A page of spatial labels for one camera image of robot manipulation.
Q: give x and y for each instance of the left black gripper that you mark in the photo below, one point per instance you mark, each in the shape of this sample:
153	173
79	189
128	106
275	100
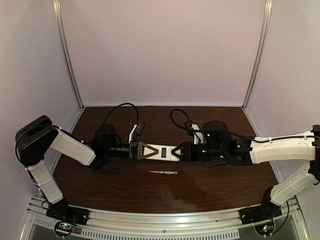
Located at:
132	150

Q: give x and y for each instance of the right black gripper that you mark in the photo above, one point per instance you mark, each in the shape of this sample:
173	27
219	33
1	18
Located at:
187	151

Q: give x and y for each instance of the white red remote control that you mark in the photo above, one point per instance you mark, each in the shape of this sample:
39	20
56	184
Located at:
164	153

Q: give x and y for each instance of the clear handle screwdriver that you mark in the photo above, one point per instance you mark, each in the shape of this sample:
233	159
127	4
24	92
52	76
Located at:
163	172

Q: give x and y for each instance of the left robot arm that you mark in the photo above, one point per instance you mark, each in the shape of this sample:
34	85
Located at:
35	139

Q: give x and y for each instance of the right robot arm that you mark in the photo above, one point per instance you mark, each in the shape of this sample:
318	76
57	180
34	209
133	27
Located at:
237	150

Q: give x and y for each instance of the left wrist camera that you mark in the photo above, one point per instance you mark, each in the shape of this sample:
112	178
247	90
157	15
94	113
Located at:
136	131

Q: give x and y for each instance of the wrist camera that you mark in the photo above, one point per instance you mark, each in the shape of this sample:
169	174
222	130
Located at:
193	130
136	131

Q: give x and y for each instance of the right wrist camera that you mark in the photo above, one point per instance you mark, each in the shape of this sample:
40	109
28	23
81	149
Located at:
193	130

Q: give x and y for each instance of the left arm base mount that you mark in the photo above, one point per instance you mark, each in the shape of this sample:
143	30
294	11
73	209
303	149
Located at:
68	222

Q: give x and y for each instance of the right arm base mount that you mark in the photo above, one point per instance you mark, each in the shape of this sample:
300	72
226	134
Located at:
261	217

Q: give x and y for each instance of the front aluminium rail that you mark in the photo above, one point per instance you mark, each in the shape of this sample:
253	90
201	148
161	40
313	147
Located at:
113	225

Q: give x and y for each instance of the left aluminium frame post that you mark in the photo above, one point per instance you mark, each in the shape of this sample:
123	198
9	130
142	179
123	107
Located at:
66	54

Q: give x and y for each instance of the aluminium frame post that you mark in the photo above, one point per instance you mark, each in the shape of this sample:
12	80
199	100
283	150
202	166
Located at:
66	54
264	32

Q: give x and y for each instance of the right aluminium frame post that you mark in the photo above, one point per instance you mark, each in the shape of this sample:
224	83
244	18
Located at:
264	32

